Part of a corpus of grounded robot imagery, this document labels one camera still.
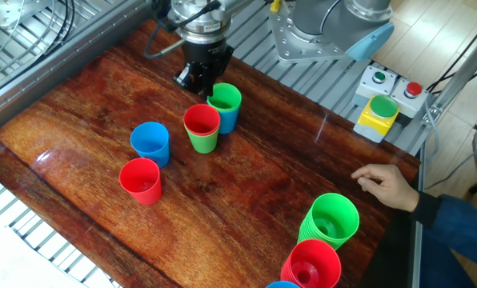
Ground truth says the person's right hand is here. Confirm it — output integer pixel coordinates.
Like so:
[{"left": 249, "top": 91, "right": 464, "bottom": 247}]
[{"left": 350, "top": 163, "right": 420, "bottom": 213}]

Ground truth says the white paper stack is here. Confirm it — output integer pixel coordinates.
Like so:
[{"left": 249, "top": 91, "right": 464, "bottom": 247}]
[{"left": 0, "top": 226, "right": 90, "bottom": 288}]

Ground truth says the blue cup stack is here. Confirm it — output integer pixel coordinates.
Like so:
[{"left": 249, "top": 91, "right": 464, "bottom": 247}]
[{"left": 265, "top": 280, "right": 300, "bottom": 288}]

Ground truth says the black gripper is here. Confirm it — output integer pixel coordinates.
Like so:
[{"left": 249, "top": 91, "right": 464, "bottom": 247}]
[{"left": 172, "top": 38, "right": 236, "bottom": 100}]

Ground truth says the red cup stack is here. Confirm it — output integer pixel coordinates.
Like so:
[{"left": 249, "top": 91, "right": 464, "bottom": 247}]
[{"left": 280, "top": 238, "right": 343, "bottom": 288}]

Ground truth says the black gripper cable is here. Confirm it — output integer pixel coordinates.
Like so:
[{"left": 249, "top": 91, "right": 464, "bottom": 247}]
[{"left": 143, "top": 0, "right": 222, "bottom": 60}]

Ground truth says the white box red button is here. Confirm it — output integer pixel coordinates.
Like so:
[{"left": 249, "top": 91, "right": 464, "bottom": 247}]
[{"left": 389, "top": 77, "right": 430, "bottom": 120}]

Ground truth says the green plastic cup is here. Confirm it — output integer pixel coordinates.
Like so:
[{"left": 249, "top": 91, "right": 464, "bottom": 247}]
[
  {"left": 185, "top": 126, "right": 220, "bottom": 154},
  {"left": 206, "top": 82, "right": 243, "bottom": 113}
]

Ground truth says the yellow box green button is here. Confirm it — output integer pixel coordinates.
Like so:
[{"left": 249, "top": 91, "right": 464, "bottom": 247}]
[{"left": 352, "top": 94, "right": 402, "bottom": 144}]

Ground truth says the silver metal bracket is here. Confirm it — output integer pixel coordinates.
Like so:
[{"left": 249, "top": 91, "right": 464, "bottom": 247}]
[{"left": 0, "top": 0, "right": 54, "bottom": 30}]

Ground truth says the red plastic cup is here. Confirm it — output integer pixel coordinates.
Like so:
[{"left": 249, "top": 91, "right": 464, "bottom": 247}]
[
  {"left": 118, "top": 157, "right": 163, "bottom": 206},
  {"left": 182, "top": 103, "right": 222, "bottom": 137}
]

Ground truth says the grey aluminium post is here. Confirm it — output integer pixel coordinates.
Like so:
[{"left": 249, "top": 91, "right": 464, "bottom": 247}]
[{"left": 421, "top": 23, "right": 477, "bottom": 126}]

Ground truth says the blue trouser leg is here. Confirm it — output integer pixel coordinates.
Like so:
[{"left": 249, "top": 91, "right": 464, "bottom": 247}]
[{"left": 419, "top": 235, "right": 477, "bottom": 288}]

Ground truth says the glossy wood grain board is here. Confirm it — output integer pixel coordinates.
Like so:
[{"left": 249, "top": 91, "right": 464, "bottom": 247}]
[{"left": 0, "top": 18, "right": 422, "bottom": 288}]

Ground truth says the white box green button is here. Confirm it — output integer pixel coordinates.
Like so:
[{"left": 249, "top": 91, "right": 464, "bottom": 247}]
[{"left": 352, "top": 65, "right": 399, "bottom": 108}]

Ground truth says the blue plastic cup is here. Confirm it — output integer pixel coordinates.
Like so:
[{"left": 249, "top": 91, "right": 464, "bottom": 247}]
[
  {"left": 208, "top": 102, "right": 240, "bottom": 135},
  {"left": 130, "top": 121, "right": 170, "bottom": 169}
]

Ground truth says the green cup stack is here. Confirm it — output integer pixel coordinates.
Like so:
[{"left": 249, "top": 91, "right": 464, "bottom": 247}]
[{"left": 297, "top": 192, "right": 361, "bottom": 251}]

